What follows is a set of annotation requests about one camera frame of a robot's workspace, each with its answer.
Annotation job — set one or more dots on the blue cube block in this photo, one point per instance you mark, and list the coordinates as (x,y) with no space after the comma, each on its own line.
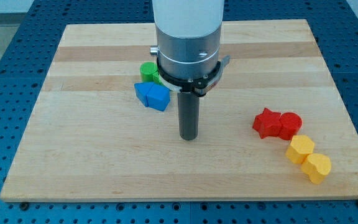
(158,97)

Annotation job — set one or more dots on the green cylinder block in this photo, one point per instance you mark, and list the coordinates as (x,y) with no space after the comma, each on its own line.
(146,71)

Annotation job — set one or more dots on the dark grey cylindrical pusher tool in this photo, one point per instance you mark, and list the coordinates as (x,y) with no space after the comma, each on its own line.
(188,115)

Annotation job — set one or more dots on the light wooden board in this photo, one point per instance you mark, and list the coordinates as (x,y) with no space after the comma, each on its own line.
(89,139)

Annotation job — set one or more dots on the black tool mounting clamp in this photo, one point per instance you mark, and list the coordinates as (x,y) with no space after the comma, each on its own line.
(197,86)

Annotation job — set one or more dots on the blue triangular block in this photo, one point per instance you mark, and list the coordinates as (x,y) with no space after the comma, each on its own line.
(141,91)

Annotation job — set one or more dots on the yellow hexagon block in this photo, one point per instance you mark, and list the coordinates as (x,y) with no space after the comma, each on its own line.
(299,148)

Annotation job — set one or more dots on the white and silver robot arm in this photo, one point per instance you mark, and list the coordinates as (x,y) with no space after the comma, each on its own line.
(188,36)

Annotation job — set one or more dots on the red star block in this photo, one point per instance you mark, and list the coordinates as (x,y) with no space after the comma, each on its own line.
(267,124)

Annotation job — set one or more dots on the yellow heart block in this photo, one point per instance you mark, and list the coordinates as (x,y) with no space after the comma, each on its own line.
(317,167)

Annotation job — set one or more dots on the red cylinder block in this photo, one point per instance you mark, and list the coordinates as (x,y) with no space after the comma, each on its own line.
(291,124)

